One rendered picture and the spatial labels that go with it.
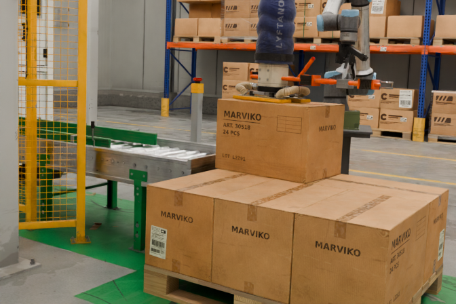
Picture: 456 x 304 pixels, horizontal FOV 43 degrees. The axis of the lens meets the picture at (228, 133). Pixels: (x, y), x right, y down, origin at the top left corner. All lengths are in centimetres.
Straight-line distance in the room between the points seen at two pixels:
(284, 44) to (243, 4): 846
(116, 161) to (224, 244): 120
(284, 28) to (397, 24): 733
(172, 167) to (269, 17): 100
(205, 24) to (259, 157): 913
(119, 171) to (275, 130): 105
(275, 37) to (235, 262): 127
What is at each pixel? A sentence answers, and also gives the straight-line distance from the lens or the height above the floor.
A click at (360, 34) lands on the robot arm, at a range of 383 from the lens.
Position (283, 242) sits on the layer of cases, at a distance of 248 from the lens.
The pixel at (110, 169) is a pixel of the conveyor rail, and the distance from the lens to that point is 364.
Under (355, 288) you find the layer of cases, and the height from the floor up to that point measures 29.
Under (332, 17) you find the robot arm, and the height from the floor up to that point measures 141.
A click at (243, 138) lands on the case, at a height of 74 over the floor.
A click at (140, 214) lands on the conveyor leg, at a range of 353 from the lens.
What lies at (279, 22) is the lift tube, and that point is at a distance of 322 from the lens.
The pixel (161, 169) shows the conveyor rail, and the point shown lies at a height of 52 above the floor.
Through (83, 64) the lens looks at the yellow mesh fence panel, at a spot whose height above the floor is 111.
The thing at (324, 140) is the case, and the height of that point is 76.
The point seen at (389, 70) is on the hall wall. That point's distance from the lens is 1182.
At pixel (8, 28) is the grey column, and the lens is 322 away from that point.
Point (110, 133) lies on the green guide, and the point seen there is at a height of 60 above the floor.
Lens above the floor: 113
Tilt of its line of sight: 7 degrees down
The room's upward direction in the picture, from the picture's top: 2 degrees clockwise
